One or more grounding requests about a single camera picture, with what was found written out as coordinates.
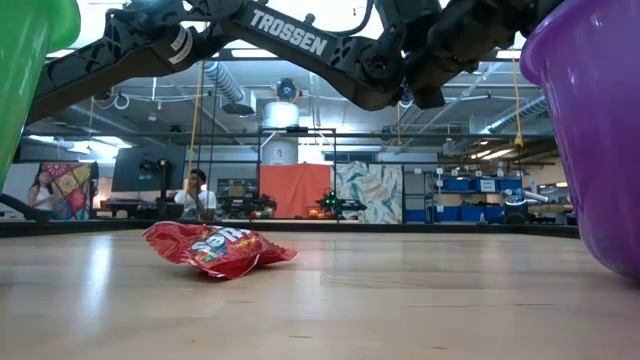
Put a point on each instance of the red Skittles candy bag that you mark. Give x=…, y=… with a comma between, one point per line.
x=220, y=250

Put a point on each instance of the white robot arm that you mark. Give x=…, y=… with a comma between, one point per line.
x=515, y=205

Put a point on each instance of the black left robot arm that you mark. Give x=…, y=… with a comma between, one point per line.
x=290, y=35

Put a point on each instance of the shelf with blue bins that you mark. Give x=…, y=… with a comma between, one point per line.
x=470, y=200

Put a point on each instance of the leaf patterned panel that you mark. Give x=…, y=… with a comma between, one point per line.
x=372, y=192

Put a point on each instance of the black round ceiling device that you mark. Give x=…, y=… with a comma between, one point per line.
x=287, y=90

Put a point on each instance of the purple plastic bucket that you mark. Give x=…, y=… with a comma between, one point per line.
x=600, y=150

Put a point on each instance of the white tank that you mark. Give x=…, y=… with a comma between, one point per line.
x=281, y=130

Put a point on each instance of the background robot with green lights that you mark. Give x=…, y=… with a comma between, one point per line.
x=332, y=202

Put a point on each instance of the orange cloth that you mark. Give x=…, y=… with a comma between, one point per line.
x=295, y=190

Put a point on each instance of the person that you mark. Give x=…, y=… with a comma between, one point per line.
x=197, y=200
x=42, y=197

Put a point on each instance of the colourful patterned cloth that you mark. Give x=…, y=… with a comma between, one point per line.
x=75, y=185

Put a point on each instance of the green plastic bucket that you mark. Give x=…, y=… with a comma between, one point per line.
x=25, y=75

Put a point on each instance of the black aluminium table frame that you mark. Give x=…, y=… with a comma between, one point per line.
x=450, y=230

